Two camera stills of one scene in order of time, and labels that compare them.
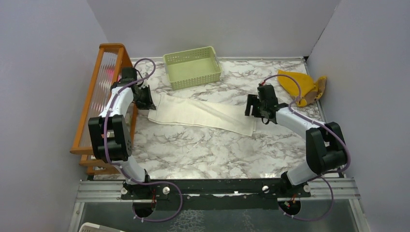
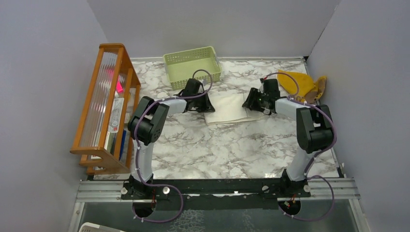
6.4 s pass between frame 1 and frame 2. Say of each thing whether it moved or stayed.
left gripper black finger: moved
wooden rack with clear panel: stayed
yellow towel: stayed
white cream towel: moved
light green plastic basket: stayed
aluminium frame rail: stayed
